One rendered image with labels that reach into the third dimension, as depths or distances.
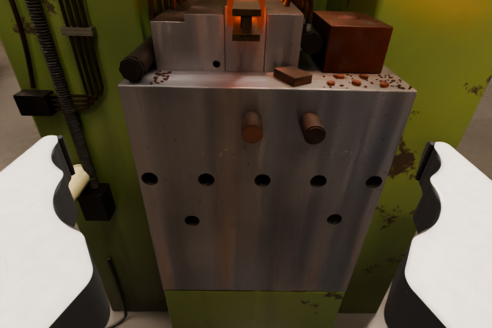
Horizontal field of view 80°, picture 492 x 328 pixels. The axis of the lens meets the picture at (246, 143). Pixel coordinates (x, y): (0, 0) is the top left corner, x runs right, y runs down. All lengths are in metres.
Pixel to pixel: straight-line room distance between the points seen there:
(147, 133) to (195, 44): 0.14
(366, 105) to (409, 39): 0.25
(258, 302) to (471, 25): 0.67
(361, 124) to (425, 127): 0.33
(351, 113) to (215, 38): 0.21
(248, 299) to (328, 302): 0.17
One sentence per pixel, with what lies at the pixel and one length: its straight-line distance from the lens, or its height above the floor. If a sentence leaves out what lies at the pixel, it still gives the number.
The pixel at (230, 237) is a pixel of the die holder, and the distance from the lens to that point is 0.55.
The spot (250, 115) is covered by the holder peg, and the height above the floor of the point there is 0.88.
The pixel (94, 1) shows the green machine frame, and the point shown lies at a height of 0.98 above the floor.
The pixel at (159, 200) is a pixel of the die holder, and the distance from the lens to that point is 0.50.
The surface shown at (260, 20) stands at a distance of 0.40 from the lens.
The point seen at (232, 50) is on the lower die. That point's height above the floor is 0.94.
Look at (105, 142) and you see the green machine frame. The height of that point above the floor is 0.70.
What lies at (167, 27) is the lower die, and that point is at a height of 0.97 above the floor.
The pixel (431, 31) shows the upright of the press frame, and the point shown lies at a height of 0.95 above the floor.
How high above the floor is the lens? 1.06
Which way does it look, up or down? 33 degrees down
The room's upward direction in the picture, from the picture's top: 2 degrees clockwise
